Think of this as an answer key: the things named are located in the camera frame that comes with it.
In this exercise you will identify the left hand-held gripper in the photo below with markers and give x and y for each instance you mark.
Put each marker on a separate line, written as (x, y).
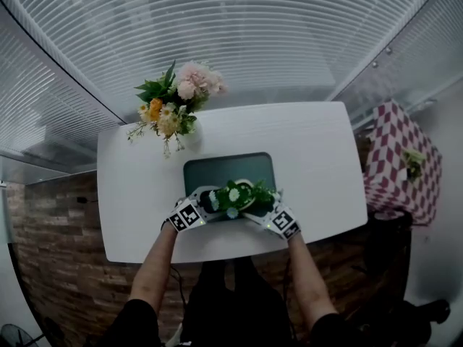
(188, 215)

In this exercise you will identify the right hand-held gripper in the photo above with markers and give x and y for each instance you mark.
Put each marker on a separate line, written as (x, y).
(284, 222)

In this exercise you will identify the green potted flower white daisies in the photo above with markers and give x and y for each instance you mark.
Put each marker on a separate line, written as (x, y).
(238, 196)

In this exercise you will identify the dark green tray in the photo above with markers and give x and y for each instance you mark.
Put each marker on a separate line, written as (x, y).
(228, 170)

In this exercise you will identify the person's right forearm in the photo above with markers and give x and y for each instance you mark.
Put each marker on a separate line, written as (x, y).
(311, 280)

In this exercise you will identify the person's left forearm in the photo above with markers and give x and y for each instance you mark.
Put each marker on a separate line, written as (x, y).
(153, 266)

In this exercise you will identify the pink and yellow flower bouquet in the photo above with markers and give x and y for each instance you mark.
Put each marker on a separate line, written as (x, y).
(173, 103)

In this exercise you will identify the person's legs dark trousers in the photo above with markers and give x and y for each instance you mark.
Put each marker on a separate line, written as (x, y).
(231, 309)

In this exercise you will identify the black chair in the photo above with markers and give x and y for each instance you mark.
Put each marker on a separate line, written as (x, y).
(394, 266)

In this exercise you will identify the pink checkered cloth table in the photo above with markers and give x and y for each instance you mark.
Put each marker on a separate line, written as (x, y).
(401, 165)

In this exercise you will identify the small green plant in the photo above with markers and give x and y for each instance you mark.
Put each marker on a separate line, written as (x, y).
(413, 163)

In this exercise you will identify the white window blinds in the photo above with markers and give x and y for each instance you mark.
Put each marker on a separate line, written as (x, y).
(202, 34)

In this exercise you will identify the black fan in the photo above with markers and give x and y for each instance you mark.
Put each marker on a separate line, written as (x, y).
(16, 335)

